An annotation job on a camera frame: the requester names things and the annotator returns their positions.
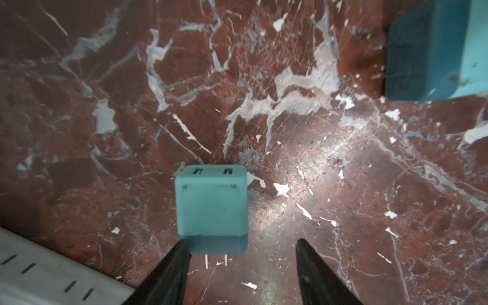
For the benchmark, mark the white multicolour power strip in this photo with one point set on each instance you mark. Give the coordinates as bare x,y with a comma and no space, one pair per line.
32,274

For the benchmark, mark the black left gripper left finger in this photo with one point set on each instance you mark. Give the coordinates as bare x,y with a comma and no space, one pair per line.
167,282

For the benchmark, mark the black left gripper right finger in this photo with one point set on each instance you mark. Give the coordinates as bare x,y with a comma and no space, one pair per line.
318,283

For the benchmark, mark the teal cube charger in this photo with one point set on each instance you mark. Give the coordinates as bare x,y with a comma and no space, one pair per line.
437,51
212,209

